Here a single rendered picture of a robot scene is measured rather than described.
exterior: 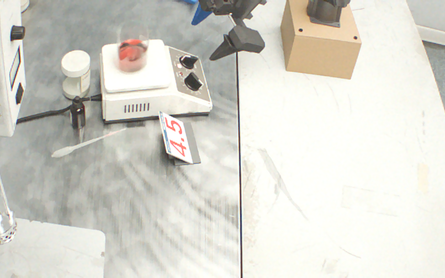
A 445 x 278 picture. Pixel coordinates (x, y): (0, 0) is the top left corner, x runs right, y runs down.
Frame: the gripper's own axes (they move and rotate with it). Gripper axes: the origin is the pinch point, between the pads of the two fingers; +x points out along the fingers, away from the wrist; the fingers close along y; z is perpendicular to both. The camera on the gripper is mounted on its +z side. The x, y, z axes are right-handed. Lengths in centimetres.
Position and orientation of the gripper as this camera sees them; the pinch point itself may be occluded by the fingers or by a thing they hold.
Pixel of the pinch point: (213, 29)
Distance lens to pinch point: 117.6
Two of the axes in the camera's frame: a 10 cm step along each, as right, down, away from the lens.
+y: 3.8, 8.0, -4.6
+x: -5.9, 5.9, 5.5
